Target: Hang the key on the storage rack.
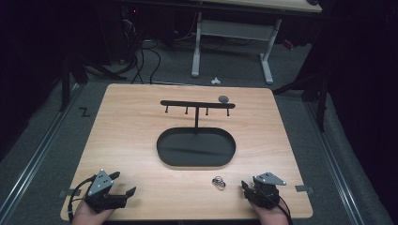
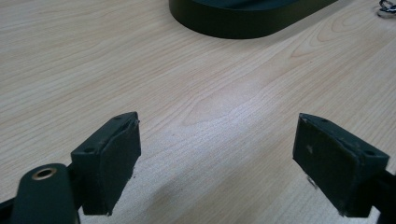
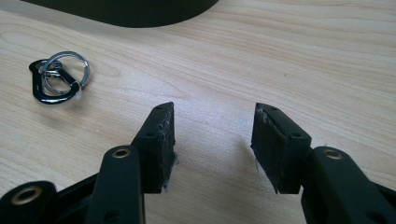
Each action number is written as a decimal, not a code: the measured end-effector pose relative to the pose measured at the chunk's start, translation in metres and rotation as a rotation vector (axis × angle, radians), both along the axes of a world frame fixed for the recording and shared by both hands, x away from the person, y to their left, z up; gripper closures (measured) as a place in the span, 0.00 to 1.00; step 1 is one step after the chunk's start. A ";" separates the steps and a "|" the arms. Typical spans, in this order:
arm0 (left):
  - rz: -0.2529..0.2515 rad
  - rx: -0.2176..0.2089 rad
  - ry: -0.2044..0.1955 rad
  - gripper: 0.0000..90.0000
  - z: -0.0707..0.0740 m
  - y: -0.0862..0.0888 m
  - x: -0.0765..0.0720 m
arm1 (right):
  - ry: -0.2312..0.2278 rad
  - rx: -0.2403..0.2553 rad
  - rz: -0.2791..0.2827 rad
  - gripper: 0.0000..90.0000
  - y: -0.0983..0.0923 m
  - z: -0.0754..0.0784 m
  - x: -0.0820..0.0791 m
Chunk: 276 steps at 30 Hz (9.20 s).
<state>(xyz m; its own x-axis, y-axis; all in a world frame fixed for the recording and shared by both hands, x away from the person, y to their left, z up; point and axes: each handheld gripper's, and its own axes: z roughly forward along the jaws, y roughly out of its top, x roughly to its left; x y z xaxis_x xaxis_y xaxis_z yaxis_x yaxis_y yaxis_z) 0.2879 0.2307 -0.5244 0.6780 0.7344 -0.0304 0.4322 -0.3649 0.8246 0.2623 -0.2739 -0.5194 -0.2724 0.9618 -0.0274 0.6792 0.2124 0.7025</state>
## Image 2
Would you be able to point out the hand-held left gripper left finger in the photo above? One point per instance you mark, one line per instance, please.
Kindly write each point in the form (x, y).
(109, 168)

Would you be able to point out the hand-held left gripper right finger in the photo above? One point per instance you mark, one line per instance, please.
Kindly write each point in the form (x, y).
(333, 168)

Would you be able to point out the small metal black object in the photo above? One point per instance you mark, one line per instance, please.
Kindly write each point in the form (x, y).
(386, 9)

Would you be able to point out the dark green oval tray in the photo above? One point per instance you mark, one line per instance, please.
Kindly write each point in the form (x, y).
(236, 21)

